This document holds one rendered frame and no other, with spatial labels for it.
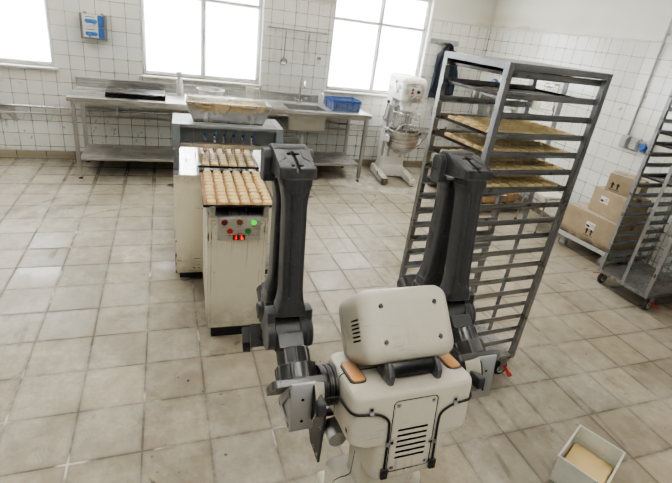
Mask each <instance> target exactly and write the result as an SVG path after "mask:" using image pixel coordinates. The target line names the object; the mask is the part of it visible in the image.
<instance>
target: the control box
mask: <svg viewBox="0 0 672 483"><path fill-rule="evenodd" d="M223 220H227V222H228V224H227V225H223V224H222V221H223ZM238 220H241V221H242V224H241V225H237V221H238ZM252 220H256V221H257V224H256V225H252V224H251V221H252ZM228 229H232V230H233V233H232V234H228V232H227V230H228ZM246 229H250V230H251V233H249V234H247V233H246ZM260 231H261V216H217V241H223V240H235V239H236V238H235V237H236V236H235V235H237V240H241V235H243V236H244V237H243V236H242V237H243V238H242V239H243V240H260ZM234 236H235V237H234ZM234 238H235V239H234Z"/></svg>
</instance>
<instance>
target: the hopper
mask: <svg viewBox="0 0 672 483"><path fill-rule="evenodd" d="M207 99H208V100H207ZM221 99H222V100H221ZM217 101H223V102H224V103H225V104H219V103H216V102H217ZM185 102H186V104H187V107H188V109H189V112H190V114H191V117H192V119H193V121H194V122H210V123H227V124H243V125H260V126H263V124H264V122H265V120H266V119H267V117H268V115H269V113H270V111H271V110H272V108H273V107H272V106H271V105H270V104H269V102H268V101H267V100H261V99H249V98H236V97H223V96H210V95H197V94H185ZM205 102H206V103H205ZM227 102H228V103H235V104H237V105H232V104H227ZM240 102H246V103H251V102H253V103H256V104H257V105H259V106H246V105H238V104H240ZM260 106H264V107H260Z"/></svg>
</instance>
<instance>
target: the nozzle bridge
mask: <svg viewBox="0 0 672 483"><path fill-rule="evenodd" d="M206 129H207V134H206V136H207V141H206V142H207V143H203V136H204V133H206ZM216 129H217V133H216ZM226 130H227V131H226ZM235 130H236V135H235V144H232V136H233V134H235ZM225 131H226V142H225V143H226V144H223V143H222V138H223V134H225ZM244 131H245V137H244V145H241V137H242V135H244ZM254 131H255V134H254ZM214 133H216V144H214V143H213V136H214ZM253 134H254V139H253V145H250V138H251V135H253ZM283 134H284V130H283V128H282V127H281V126H280V125H279V123H278V122H277V121H276V120H275V119H266V120H265V122H264V124H263V126H260V125H243V124H227V123H210V122H194V121H193V119H192V117H191V114H184V113H181V114H180V113H173V117H172V147H173V169H174V170H179V169H180V156H179V148H181V147H197V148H220V149H243V150H261V148H262V147H269V144H270V143H276V144H283Z"/></svg>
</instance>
